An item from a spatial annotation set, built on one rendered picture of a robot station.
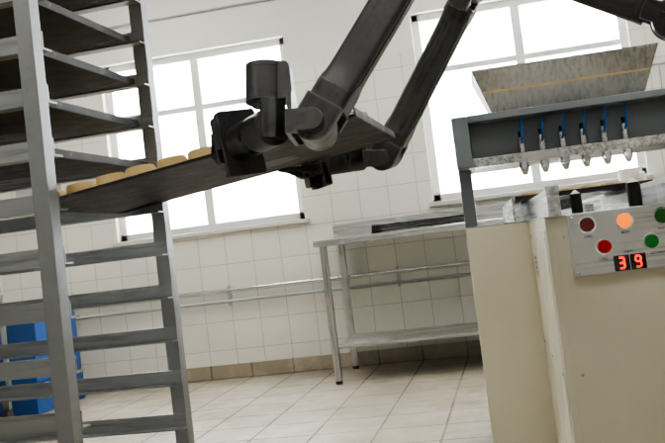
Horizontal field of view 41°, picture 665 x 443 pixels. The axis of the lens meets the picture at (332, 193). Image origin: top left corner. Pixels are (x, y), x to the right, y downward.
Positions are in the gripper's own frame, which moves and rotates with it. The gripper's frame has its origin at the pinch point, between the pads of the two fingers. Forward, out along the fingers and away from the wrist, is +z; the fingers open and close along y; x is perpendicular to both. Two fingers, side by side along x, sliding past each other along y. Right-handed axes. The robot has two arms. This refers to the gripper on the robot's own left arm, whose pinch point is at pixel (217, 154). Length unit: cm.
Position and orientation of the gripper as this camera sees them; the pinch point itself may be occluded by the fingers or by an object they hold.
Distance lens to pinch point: 145.8
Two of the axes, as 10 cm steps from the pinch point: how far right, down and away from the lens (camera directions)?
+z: -5.1, 1.8, 8.4
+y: 2.1, 9.7, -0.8
